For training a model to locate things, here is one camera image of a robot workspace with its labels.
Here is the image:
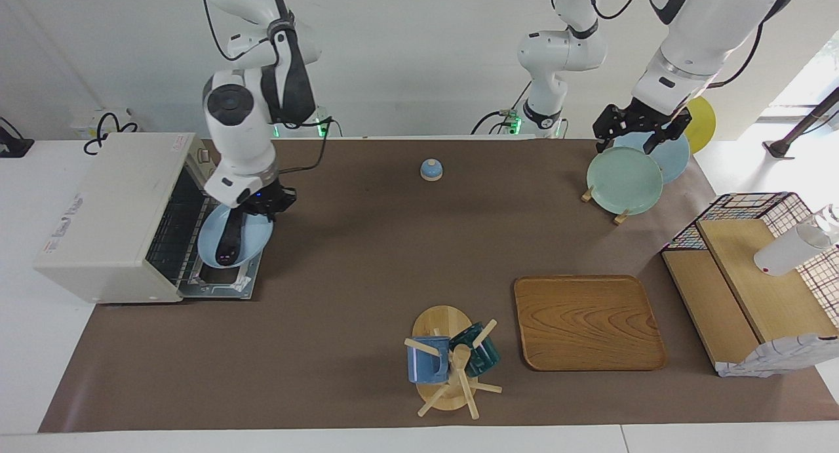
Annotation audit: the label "white power strip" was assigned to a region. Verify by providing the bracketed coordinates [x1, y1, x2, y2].
[71, 108, 140, 140]

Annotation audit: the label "white cup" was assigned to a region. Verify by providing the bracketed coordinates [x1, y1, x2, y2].
[754, 205, 839, 277]

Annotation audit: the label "yellow plate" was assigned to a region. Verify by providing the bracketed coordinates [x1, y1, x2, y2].
[682, 96, 716, 153]

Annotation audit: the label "dark green mug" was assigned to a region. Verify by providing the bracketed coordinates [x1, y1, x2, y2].
[449, 323, 501, 377]

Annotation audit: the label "glass oven door with handle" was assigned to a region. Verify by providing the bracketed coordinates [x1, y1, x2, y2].
[177, 246, 264, 301]

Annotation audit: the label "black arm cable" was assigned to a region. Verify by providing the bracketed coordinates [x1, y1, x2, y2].
[202, 0, 334, 175]
[551, 0, 768, 90]

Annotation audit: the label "pale green plate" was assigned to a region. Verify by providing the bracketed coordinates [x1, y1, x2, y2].
[587, 146, 664, 216]

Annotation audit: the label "black clamp object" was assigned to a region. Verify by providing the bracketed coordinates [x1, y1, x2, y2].
[0, 117, 35, 159]

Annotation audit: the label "coiled black power cable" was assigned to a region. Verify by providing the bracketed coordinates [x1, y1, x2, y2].
[83, 112, 140, 156]

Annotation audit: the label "beige toaster oven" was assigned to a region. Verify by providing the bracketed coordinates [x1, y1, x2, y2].
[34, 133, 264, 304]

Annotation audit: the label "wooden dish rack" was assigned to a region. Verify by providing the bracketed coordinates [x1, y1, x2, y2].
[581, 186, 630, 226]

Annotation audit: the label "light blue racked plate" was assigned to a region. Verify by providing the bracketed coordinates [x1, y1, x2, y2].
[613, 130, 691, 185]

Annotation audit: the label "rectangular wooden tray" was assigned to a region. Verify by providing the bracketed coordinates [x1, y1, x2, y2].
[514, 275, 667, 372]

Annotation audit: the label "light blue serving plate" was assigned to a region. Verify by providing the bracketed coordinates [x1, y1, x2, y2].
[198, 204, 275, 268]

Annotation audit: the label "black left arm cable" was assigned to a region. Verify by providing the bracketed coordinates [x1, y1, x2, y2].
[551, 0, 768, 90]

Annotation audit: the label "brown table mat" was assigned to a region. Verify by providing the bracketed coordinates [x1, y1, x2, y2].
[38, 137, 839, 434]

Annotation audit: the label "blue mug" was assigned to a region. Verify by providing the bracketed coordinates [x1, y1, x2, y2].
[407, 336, 452, 384]

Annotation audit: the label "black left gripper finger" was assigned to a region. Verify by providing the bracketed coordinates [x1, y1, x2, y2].
[644, 109, 693, 156]
[593, 104, 625, 154]

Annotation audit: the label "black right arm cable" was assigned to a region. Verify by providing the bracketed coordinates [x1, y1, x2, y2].
[202, 0, 334, 175]

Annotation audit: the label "black stand leg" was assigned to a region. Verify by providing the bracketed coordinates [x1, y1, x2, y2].
[764, 86, 839, 160]

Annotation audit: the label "wooden mug tree stand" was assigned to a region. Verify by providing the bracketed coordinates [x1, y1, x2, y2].
[404, 305, 503, 420]

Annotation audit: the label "black base cables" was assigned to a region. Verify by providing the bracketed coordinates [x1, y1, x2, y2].
[471, 79, 525, 136]

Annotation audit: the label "wooden shelf with wire basket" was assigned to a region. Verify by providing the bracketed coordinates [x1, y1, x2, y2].
[661, 192, 839, 378]

